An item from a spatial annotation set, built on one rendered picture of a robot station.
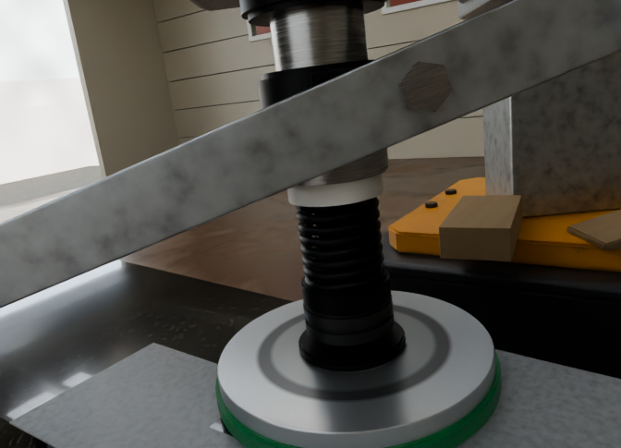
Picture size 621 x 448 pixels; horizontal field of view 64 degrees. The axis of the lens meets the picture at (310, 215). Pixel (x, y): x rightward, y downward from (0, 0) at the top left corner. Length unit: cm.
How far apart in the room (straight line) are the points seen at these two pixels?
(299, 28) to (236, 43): 809
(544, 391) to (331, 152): 23
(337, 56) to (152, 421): 29
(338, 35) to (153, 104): 905
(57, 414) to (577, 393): 39
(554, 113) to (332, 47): 68
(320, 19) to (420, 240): 63
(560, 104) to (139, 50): 869
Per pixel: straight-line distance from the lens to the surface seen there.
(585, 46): 34
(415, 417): 33
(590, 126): 99
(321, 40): 33
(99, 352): 55
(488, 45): 32
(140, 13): 953
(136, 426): 42
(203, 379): 45
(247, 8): 34
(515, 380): 42
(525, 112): 95
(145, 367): 50
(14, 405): 51
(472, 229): 76
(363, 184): 34
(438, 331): 42
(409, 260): 90
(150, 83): 937
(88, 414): 46
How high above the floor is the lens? 105
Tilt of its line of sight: 14 degrees down
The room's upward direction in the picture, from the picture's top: 7 degrees counter-clockwise
